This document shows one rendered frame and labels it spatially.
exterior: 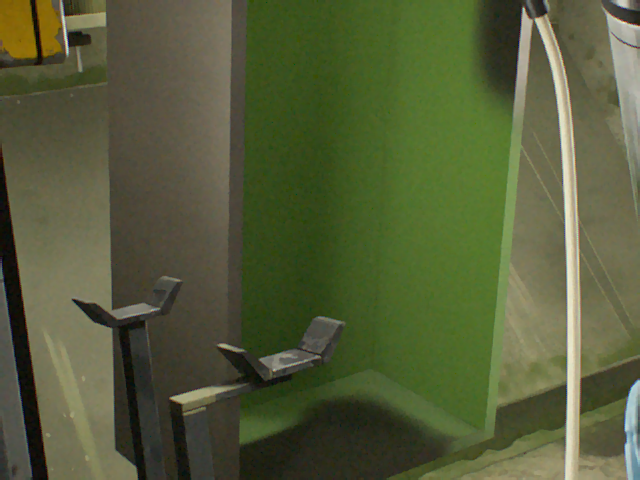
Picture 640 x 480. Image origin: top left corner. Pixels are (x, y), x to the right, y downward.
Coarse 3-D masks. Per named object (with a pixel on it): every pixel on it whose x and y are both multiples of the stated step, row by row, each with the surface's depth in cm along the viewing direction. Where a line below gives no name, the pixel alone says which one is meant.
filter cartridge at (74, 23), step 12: (72, 0) 294; (84, 0) 296; (96, 0) 296; (72, 12) 297; (84, 12) 296; (96, 12) 297; (72, 24) 294; (84, 24) 295; (96, 24) 296; (72, 36) 309; (84, 36) 309
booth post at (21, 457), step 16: (0, 272) 130; (0, 288) 131; (0, 304) 131; (0, 320) 131; (0, 336) 131; (0, 352) 131; (0, 368) 132; (0, 384) 132; (16, 384) 133; (16, 400) 133; (16, 416) 133; (16, 432) 133; (16, 448) 133; (16, 464) 134
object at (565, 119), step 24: (552, 48) 171; (576, 216) 173; (576, 240) 173; (576, 264) 173; (576, 288) 172; (576, 312) 172; (576, 336) 172; (576, 360) 171; (576, 384) 171; (576, 408) 171; (576, 432) 170; (576, 456) 170
